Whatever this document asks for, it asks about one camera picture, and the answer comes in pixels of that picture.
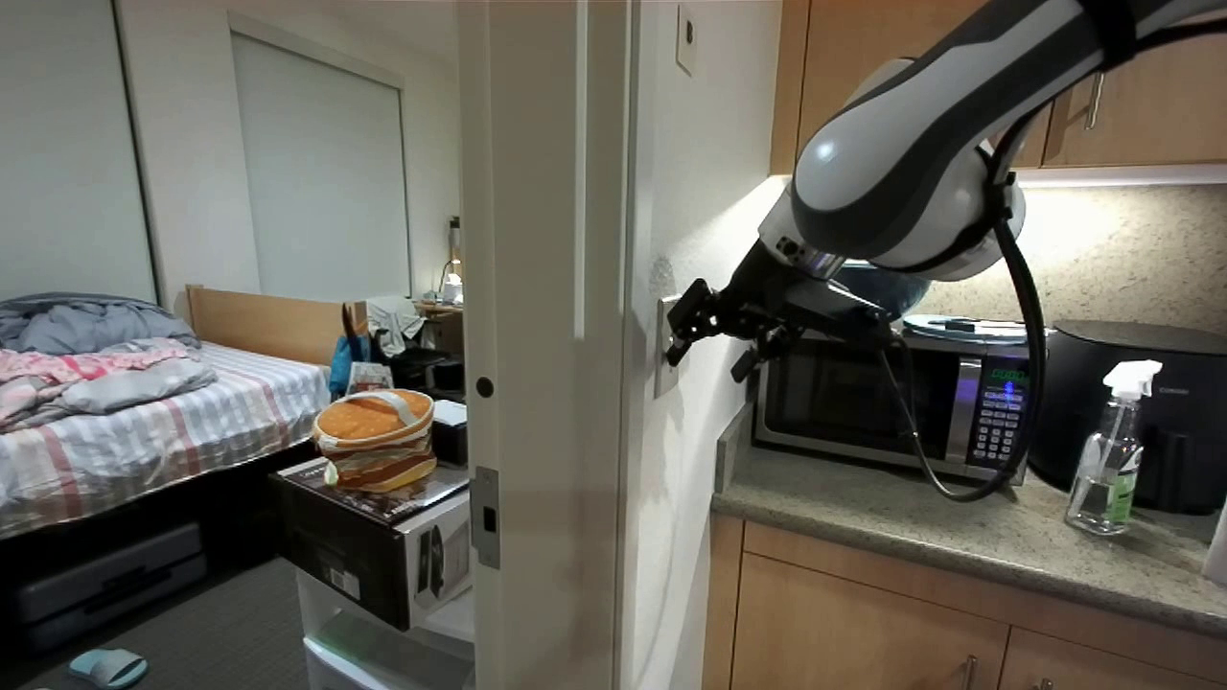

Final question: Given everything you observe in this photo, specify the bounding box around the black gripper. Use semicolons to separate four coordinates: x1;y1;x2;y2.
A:
665;245;892;378

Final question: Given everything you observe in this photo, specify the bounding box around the white wall light switch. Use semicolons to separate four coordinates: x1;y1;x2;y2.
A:
651;295;678;398

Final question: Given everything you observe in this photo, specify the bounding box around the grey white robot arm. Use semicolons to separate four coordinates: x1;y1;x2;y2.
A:
665;0;1222;378

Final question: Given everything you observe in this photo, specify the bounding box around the dark blue bowl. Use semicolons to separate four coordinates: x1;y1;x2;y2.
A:
837;260;929;318

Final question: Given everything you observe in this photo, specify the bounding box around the silver desk lamp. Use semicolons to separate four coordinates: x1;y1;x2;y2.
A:
436;216;464;308

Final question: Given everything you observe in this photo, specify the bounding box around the white sliding door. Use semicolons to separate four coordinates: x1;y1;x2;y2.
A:
459;0;638;690

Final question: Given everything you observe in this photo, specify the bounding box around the silver black microwave oven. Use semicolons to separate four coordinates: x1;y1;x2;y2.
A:
753;334;1030;484

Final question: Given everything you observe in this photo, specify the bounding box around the wooden lower cabinet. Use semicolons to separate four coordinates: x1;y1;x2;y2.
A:
702;518;1227;690

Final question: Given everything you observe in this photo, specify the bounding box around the wooden cabinet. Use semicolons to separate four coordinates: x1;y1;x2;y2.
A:
702;518;1227;690
772;0;1227;173

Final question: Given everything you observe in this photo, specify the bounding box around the woven wicker basket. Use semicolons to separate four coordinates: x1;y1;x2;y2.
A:
311;387;436;495

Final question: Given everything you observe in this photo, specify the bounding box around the dark cardboard box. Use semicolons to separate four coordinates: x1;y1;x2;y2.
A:
271;461;473;628

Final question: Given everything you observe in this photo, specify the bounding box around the wooden headboard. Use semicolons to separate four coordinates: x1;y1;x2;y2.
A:
185;282;341;363

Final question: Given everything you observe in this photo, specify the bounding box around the clear spray bottle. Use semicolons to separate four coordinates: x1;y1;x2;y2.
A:
1066;360;1162;538

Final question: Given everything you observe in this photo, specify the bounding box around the black air fryer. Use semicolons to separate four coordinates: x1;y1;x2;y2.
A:
1030;322;1227;515

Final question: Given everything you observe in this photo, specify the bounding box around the wooden upper cabinet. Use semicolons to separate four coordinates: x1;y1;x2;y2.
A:
772;0;1227;173

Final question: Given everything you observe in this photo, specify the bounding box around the bed with striped sheet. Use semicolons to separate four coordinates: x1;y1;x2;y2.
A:
0;329;330;541

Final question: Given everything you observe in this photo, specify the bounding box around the grey crumpled blanket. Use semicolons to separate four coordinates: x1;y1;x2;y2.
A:
0;291;197;357

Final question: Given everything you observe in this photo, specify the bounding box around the grey under-bed drawer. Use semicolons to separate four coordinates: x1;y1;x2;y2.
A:
10;524;207;651

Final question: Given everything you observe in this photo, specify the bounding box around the light blue slipper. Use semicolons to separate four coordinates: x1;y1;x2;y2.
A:
70;649;151;690

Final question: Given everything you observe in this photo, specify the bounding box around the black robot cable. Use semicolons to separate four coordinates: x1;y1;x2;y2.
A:
874;136;1049;506

